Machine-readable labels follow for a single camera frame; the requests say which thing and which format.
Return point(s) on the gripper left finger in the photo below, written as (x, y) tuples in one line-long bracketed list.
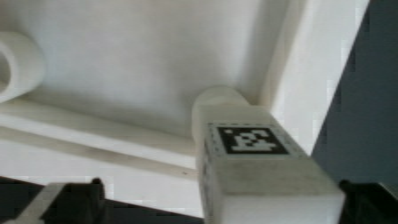
[(70, 203)]

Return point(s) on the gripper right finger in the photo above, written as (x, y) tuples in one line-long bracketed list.
[(370, 205)]

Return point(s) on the white table leg with tag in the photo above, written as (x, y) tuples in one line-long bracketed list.
[(265, 187)]

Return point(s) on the white square tabletop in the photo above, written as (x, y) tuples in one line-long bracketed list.
[(137, 53)]

